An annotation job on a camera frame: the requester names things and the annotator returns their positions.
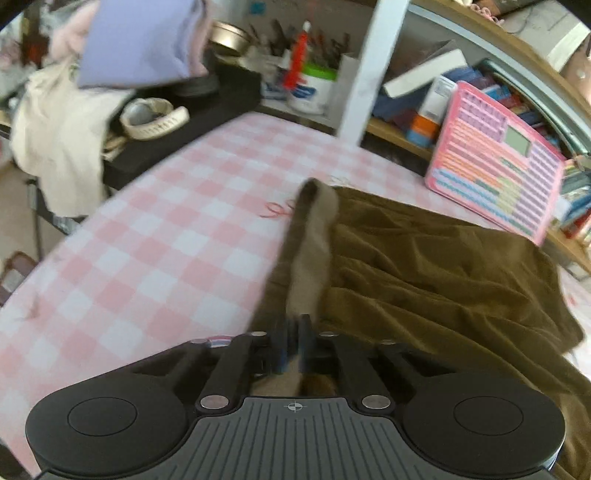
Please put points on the black side stand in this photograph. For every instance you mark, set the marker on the black side stand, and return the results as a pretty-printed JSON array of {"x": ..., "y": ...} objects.
[{"x": 207, "y": 110}]

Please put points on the cream cloth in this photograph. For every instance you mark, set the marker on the cream cloth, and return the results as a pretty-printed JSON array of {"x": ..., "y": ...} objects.
[{"x": 60, "y": 134}]

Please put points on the row of colourful books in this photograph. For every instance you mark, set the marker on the row of colourful books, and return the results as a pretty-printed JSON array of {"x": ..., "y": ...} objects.
[{"x": 508, "y": 94}]

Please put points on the lilac cloth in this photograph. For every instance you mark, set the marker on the lilac cloth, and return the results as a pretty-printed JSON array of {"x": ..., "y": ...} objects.
[{"x": 138, "y": 41}]

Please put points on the red bottle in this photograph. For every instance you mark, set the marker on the red bottle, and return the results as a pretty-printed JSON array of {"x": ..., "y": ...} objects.
[{"x": 296, "y": 60}]

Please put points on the white shelf post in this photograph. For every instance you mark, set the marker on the white shelf post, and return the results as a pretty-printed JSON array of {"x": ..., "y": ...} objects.
[{"x": 369, "y": 69}]

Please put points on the white plastic jar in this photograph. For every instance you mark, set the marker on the white plastic jar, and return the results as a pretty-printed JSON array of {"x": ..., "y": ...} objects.
[{"x": 314, "y": 90}]

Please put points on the white-edged leaning book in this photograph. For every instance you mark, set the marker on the white-edged leaning book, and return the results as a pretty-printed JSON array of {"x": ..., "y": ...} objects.
[{"x": 425, "y": 71}]

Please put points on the pink toy learning tablet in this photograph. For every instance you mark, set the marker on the pink toy learning tablet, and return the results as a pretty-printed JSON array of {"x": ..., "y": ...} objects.
[{"x": 485, "y": 161}]

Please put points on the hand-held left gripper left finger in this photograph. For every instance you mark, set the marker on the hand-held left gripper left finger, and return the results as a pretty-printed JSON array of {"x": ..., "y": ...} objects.
[{"x": 282, "y": 348}]

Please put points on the bundle of pens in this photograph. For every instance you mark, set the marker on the bundle of pens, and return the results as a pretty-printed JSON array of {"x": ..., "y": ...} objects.
[{"x": 328, "y": 48}]

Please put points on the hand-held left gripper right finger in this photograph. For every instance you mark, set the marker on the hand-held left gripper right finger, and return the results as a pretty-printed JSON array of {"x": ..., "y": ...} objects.
[{"x": 304, "y": 344}]

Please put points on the brown slipper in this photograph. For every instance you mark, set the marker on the brown slipper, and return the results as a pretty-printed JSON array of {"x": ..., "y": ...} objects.
[{"x": 16, "y": 274}]

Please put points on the wooden bookshelf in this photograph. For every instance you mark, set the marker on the wooden bookshelf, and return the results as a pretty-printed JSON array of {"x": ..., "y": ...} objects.
[{"x": 392, "y": 131}]

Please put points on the round metal tin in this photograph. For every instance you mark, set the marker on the round metal tin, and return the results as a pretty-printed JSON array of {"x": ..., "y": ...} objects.
[{"x": 228, "y": 37}]

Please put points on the pale pink cloth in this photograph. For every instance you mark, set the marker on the pale pink cloth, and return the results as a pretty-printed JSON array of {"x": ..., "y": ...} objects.
[{"x": 69, "y": 32}]

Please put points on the pink checked printed desk mat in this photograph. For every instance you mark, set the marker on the pink checked printed desk mat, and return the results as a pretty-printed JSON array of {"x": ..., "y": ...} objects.
[{"x": 161, "y": 230}]

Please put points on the white orange booklet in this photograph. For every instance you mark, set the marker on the white orange booklet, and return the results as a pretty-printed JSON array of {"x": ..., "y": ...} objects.
[{"x": 431, "y": 110}]

